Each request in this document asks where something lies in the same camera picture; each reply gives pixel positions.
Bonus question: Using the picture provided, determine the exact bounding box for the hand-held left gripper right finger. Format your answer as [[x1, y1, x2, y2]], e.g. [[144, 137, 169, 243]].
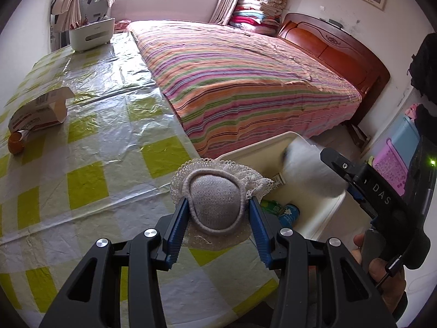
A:
[[249, 196, 398, 328]]

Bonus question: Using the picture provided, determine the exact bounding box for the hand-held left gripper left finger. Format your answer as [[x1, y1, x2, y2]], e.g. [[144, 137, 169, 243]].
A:
[[38, 196, 190, 328]]

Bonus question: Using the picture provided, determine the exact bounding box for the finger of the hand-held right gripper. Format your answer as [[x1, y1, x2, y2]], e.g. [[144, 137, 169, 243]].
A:
[[346, 181, 379, 221], [320, 148, 367, 181]]

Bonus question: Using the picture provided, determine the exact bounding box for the white fluffy plush piece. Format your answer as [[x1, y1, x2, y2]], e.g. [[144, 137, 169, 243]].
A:
[[283, 139, 348, 198]]

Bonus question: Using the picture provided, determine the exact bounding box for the brown bottle with blue label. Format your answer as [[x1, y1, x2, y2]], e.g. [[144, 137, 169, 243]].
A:
[[277, 203, 302, 227]]

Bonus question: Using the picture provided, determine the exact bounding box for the grey lace-trimmed sock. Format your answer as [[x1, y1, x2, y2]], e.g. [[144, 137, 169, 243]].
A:
[[170, 158, 275, 251]]

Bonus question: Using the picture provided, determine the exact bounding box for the white plastic bin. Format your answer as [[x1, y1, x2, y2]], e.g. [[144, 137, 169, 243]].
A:
[[218, 131, 347, 241]]

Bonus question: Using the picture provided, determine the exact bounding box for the person's right hand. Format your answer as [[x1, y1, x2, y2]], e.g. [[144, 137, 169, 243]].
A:
[[352, 234, 407, 291]]

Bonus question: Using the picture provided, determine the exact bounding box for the pink plastic basket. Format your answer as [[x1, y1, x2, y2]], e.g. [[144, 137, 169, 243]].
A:
[[372, 138, 410, 195]]

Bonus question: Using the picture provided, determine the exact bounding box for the wooden headboard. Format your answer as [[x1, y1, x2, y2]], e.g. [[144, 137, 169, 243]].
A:
[[277, 13, 391, 127]]

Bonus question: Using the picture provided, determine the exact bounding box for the bed with striped sheet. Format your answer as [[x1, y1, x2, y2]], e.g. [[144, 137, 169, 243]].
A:
[[125, 20, 362, 159]]

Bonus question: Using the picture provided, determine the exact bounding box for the stack of folded quilts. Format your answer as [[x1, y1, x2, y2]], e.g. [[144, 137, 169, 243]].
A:
[[229, 0, 291, 36]]

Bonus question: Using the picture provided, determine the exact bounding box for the open cardboard medicine box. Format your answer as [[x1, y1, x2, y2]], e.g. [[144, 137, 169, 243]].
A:
[[7, 86, 76, 134]]

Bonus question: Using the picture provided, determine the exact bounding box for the small orange cup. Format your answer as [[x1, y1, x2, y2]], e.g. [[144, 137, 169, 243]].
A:
[[7, 131, 26, 155]]

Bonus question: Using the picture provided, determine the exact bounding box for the striped beige curtain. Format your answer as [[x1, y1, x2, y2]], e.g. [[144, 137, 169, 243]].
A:
[[209, 0, 246, 26]]

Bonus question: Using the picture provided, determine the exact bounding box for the white desktop storage caddy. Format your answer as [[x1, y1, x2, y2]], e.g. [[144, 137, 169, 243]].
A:
[[68, 18, 116, 52]]

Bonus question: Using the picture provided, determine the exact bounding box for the white appliance with lace cover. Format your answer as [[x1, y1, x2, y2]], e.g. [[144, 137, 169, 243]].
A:
[[77, 0, 122, 24]]

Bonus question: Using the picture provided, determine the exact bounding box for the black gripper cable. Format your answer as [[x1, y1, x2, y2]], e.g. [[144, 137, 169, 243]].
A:
[[376, 256, 404, 288]]

